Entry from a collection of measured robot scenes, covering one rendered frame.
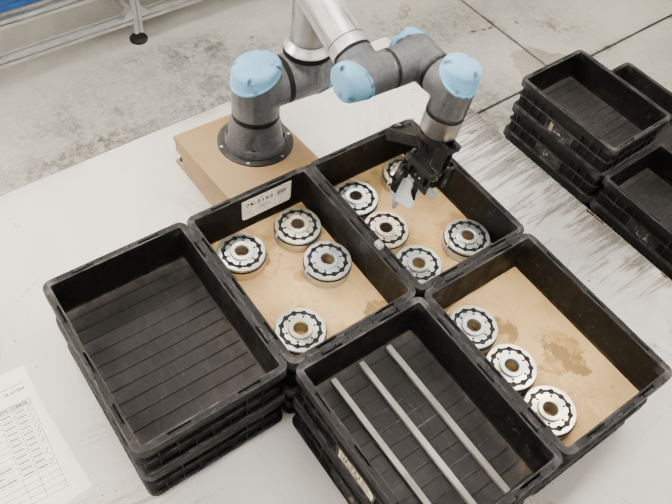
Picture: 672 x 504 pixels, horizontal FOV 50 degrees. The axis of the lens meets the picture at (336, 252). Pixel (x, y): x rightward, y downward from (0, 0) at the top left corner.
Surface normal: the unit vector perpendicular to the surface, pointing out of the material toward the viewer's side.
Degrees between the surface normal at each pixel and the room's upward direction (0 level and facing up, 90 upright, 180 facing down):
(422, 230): 0
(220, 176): 4
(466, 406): 0
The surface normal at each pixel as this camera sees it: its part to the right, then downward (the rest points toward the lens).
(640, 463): 0.09, -0.59
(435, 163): -0.79, 0.34
